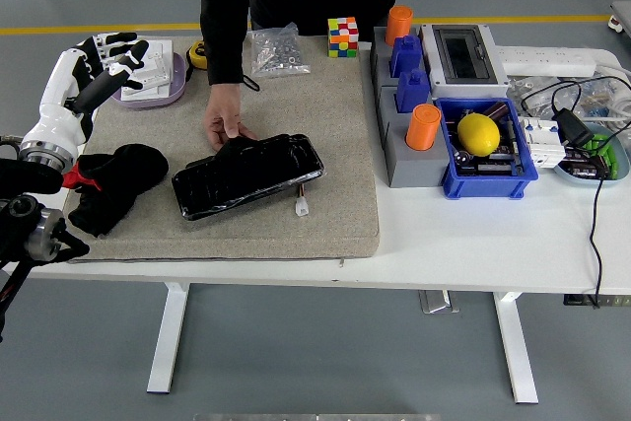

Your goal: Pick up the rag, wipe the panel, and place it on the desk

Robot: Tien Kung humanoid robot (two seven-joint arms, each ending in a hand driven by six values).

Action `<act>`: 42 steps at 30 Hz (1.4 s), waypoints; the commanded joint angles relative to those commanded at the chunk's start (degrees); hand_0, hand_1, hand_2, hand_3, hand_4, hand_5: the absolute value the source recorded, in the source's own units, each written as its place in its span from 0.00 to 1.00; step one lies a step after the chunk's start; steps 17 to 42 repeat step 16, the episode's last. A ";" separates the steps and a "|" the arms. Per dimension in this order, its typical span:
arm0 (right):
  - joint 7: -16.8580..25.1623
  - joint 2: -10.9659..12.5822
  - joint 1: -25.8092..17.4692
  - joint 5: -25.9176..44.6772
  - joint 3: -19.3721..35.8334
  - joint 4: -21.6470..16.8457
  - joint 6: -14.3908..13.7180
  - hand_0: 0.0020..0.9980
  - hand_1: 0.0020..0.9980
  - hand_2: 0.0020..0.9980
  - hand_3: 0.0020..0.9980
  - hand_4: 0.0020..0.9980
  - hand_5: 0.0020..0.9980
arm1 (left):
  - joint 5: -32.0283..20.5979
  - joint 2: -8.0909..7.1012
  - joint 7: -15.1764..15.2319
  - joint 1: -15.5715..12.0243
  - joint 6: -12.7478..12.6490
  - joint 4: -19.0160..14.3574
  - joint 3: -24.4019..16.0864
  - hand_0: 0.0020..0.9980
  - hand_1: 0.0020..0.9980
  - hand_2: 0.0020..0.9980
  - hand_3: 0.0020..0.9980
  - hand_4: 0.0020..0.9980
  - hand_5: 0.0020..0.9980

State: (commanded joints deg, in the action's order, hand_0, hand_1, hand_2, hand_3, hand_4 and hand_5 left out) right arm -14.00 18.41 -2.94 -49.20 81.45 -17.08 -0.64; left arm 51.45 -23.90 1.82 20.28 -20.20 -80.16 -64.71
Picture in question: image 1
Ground clear bag of nuts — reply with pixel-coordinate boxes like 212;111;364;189
245;21;313;79

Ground colourful puzzle cube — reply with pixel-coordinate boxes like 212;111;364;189
326;16;360;59

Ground white circuit breaker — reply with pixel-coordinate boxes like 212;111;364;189
517;115;568;170

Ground grey block holder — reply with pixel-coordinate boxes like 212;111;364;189
377;87;453;189
369;25;433;95

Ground white wall socket plate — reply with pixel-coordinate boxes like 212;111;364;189
120;80;173;103
128;38;175;72
125;54;173;92

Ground light blue dish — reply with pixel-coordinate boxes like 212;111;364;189
552;122;631;189

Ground orange cylinder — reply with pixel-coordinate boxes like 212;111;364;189
385;5;414;47
404;103;443;152

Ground white distribution box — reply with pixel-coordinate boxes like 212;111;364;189
418;23;512;101

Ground white power strip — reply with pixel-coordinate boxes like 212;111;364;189
495;45;597;78

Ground person's right hand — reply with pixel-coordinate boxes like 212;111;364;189
202;83;258;151

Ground brown capacitors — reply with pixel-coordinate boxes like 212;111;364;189
564;152;612;180

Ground black rag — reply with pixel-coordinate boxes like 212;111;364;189
62;143;171;239

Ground blue plastic bin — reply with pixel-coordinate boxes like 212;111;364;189
433;97;539;201

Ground white table leg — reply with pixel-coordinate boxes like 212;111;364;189
492;291;539;405
146;282;191;395

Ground white connector with wires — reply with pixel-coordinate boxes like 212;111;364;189
294;182;312;218

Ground dark circuit board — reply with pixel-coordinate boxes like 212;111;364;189
453;107;525;178

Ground blue block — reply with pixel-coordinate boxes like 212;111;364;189
395;68;433;114
388;35;425;80

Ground brown capacitor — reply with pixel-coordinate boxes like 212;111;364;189
482;101;510;120

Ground grey-brown mat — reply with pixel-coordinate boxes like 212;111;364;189
62;35;382;263

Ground green plastic parts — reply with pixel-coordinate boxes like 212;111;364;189
584;133;621;179

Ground yellow tape measure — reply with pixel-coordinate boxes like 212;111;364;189
184;38;209;71

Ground table control panel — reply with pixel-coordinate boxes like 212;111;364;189
563;294;631;308

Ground yellow lemon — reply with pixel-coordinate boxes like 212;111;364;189
456;112;502;155

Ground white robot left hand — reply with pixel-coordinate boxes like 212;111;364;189
20;32;150;150

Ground purple tray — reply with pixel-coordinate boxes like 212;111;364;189
110;51;188;110

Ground black glossy panel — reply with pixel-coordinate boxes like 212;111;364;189
171;132;326;222

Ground metal floor plate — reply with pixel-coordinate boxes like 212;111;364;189
418;290;460;315

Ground white cord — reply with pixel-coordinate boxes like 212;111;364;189
594;53;631;131

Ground black power adapter with cable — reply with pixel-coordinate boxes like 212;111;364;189
521;75;631;310

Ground clear bag of small parts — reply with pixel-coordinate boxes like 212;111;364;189
507;73;617;121

